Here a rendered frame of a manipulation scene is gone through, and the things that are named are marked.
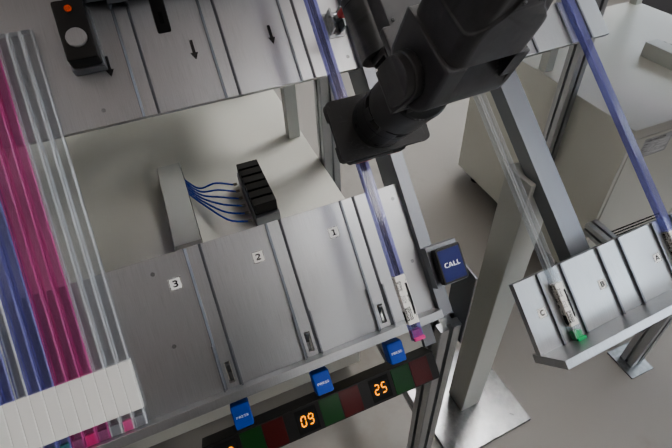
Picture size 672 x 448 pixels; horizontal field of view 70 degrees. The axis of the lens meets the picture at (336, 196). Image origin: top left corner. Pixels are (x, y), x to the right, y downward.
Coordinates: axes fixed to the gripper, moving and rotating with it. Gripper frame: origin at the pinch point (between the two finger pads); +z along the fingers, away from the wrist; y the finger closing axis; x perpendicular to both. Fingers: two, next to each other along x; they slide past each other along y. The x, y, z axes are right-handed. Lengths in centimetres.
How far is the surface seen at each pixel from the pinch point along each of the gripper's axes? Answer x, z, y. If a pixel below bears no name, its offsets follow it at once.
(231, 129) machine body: -22, 70, 7
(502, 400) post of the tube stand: 69, 67, -41
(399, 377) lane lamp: 32.7, 11.7, 0.5
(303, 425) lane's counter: 33.6, 11.5, 15.4
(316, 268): 14.1, 10.4, 7.5
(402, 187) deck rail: 7.0, 9.2, -7.9
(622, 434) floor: 84, 55, -64
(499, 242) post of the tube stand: 21.7, 24.3, -29.2
